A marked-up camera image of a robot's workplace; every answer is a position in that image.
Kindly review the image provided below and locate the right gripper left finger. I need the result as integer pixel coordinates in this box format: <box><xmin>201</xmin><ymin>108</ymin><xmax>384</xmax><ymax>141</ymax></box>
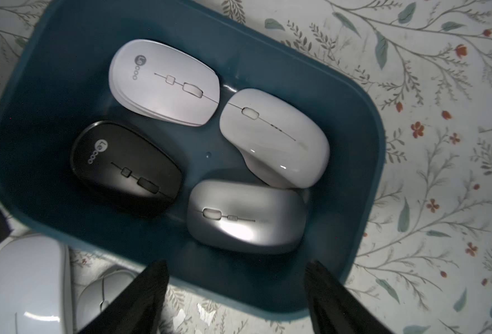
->
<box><xmin>78</xmin><ymin>261</ymin><xmax>169</xmax><ymax>333</ymax></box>

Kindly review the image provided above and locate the black wireless mouse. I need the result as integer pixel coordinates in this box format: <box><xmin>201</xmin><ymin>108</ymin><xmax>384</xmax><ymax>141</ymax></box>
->
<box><xmin>70</xmin><ymin>121</ymin><xmax>183</xmax><ymax>218</ymax></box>

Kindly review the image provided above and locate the silver ergonomic mouse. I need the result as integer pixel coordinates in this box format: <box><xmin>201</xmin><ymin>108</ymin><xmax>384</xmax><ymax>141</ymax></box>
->
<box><xmin>187</xmin><ymin>180</ymin><xmax>307</xmax><ymax>255</ymax></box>

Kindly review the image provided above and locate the white Lecoo wireless mouse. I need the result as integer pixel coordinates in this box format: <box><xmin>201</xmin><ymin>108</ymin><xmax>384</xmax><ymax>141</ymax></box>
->
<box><xmin>109</xmin><ymin>39</ymin><xmax>220</xmax><ymax>127</ymax></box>

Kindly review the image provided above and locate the teal plastic storage box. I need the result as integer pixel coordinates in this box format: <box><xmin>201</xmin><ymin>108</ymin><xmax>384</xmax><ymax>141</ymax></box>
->
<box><xmin>0</xmin><ymin>1</ymin><xmax>385</xmax><ymax>321</ymax></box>

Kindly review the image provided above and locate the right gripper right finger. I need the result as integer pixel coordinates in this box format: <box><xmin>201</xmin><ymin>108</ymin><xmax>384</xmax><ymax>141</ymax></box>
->
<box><xmin>304</xmin><ymin>260</ymin><xmax>391</xmax><ymax>334</ymax></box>

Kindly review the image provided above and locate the white ergonomic mouse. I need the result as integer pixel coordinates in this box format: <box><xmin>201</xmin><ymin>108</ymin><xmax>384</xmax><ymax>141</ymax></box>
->
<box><xmin>219</xmin><ymin>89</ymin><xmax>330</xmax><ymax>189</ymax></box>

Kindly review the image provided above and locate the silver wireless mouse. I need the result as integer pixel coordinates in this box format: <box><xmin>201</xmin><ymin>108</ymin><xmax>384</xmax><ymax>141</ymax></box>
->
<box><xmin>75</xmin><ymin>267</ymin><xmax>137</xmax><ymax>332</ymax></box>

